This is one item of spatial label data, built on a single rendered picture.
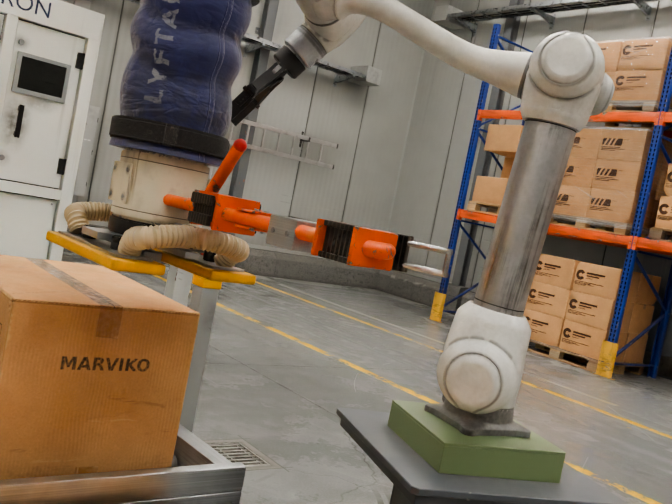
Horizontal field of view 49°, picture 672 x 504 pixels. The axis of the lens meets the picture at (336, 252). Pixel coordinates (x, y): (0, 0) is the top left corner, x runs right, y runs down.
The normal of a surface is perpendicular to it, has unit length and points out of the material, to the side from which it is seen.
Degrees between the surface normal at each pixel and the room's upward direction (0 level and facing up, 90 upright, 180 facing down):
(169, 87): 74
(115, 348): 90
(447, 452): 90
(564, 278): 91
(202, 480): 90
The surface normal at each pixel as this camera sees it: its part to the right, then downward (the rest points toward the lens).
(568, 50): -0.26, -0.08
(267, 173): 0.59, 0.16
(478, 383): -0.33, 0.11
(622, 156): -0.78, -0.13
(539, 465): 0.29, 0.11
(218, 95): 0.85, -0.06
